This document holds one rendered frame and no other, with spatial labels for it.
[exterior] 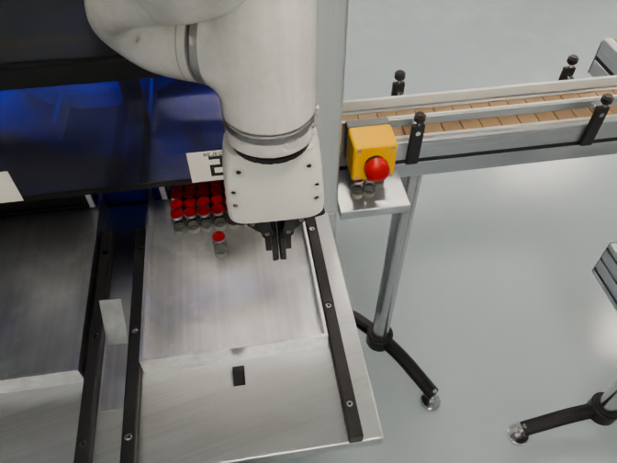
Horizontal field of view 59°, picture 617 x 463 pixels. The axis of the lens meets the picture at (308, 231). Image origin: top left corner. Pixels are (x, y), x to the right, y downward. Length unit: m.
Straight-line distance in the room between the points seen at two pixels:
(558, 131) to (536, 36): 2.35
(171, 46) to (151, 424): 0.50
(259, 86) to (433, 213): 1.82
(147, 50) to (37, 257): 0.60
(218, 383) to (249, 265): 0.21
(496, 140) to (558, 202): 1.34
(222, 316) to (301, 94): 0.46
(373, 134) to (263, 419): 0.46
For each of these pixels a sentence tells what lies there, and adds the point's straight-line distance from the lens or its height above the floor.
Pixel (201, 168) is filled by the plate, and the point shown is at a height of 1.02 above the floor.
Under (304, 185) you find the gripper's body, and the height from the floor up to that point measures 1.21.
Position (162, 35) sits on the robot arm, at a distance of 0.46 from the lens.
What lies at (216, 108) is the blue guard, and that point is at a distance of 0.79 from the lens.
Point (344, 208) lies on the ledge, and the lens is 0.97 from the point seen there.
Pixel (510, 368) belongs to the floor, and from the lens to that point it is 1.89.
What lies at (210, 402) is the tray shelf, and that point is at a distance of 0.78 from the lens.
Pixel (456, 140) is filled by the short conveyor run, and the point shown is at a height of 0.93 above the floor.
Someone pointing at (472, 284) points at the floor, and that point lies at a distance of 2.03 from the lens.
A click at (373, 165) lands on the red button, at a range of 0.86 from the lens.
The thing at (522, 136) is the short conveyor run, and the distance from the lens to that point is 1.14.
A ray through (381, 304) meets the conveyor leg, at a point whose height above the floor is 0.32.
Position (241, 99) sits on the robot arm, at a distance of 0.45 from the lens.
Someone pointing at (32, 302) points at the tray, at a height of 0.88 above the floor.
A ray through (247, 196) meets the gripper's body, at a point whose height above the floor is 1.20.
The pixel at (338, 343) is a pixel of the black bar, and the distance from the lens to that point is 0.79.
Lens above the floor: 1.58
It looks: 49 degrees down
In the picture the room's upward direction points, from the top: straight up
